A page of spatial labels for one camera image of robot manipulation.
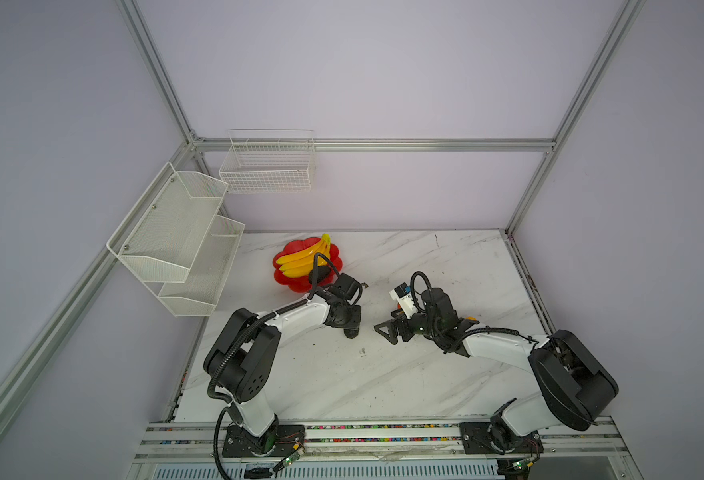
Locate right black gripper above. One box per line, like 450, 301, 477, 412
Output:
374, 306, 441, 346

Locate yellow fake banana bunch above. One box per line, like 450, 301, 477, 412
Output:
274, 234, 332, 278

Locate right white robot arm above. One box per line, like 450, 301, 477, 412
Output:
374, 285, 620, 455

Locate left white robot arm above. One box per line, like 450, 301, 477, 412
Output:
203, 274, 366, 456

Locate red flower-shaped fruit bowl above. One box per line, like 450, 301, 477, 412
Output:
273, 237, 343, 293

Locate white mesh two-tier shelf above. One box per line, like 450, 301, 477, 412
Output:
106, 163, 245, 317

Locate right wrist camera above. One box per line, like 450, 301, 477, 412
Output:
390, 283, 419, 319

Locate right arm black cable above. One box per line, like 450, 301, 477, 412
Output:
409, 271, 539, 355

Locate white wire wall basket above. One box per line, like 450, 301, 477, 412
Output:
219, 129, 316, 194

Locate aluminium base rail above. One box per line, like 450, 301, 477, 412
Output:
133, 417, 630, 463

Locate aluminium frame corner post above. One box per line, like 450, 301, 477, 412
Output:
115, 0, 197, 144

